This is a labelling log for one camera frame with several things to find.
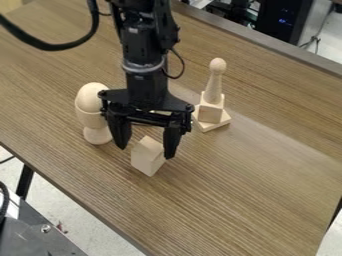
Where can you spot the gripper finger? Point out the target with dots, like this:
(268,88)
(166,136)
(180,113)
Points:
(171,140)
(119,130)

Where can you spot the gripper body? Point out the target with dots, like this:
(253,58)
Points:
(146,95)

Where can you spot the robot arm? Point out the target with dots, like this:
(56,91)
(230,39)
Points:
(142,33)

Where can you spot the wooden square block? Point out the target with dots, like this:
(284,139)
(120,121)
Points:
(148,156)

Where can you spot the wooden pawn on square base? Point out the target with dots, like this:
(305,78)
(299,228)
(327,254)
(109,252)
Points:
(213,100)

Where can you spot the rounded wooden peg figure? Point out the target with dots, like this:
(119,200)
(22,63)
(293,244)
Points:
(92,111)

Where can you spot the black computer tower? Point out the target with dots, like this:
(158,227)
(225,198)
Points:
(283,18)

